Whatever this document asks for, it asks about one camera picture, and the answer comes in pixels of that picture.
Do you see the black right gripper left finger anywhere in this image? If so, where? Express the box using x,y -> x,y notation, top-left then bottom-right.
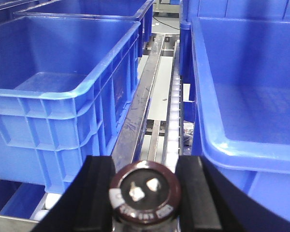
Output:
33,156 -> 115,232

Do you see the blue bin rear left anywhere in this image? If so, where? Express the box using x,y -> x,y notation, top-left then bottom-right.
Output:
14,0 -> 154,57

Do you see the blue bin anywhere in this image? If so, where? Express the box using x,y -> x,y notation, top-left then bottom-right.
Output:
14,0 -> 154,57
0,16 -> 140,193
191,17 -> 290,223

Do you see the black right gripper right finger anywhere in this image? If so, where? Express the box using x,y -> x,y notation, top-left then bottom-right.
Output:
175,156 -> 290,232

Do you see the white roller track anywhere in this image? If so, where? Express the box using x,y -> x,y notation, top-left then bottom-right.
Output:
162,40 -> 181,173

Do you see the blue bin right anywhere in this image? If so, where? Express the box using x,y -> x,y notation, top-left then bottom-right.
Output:
191,17 -> 290,223

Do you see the dark cylindrical capacitor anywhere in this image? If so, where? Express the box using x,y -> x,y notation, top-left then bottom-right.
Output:
109,160 -> 181,227

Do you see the steel shelf divider rail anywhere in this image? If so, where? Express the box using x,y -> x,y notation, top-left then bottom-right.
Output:
111,34 -> 165,172

